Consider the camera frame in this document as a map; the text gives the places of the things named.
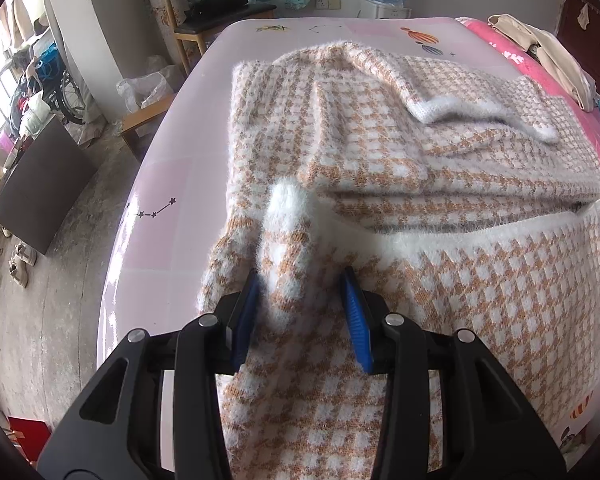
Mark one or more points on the beige houndstooth fuzzy coat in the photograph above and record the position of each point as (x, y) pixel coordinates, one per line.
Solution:
(430, 160)

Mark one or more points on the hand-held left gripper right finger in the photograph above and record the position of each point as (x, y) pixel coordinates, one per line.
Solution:
(357, 320)

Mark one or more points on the beige slipper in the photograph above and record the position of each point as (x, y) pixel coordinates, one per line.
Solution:
(27, 254)

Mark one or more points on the wooden chair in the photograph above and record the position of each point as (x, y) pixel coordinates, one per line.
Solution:
(180, 35)

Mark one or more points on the beige hanging sock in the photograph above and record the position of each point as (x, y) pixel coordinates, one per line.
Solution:
(583, 25)

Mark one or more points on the white wall socket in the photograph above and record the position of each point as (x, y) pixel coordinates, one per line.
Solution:
(328, 3)

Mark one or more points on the hanging beige garment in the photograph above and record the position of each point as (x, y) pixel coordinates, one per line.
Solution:
(19, 17)

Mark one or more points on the black cloth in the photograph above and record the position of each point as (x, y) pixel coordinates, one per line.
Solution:
(217, 2)

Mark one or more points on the red box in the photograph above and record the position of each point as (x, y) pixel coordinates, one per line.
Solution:
(27, 437)

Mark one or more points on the wheelchair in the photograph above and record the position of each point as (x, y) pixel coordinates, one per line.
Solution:
(65, 95)

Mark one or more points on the pink floral blanket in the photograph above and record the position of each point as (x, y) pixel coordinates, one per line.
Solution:
(595, 130)

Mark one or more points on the wooden stool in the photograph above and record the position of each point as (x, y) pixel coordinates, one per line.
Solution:
(145, 117)

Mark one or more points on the bed with lavender sheet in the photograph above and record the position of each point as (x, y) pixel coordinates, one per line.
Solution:
(190, 135)

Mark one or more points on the pair of slippers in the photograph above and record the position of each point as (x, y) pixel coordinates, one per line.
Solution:
(19, 272)

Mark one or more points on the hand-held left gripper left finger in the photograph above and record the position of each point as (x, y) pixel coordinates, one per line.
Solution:
(242, 330)

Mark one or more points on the metal balcony railing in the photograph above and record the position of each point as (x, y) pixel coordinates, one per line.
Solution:
(0, 115)

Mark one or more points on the beige clothes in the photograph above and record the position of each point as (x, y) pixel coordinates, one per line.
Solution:
(555, 60)

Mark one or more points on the white water dispenser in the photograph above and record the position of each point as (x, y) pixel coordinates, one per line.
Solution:
(380, 10)

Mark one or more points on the white plastic bag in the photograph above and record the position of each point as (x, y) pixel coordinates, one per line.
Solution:
(145, 90)

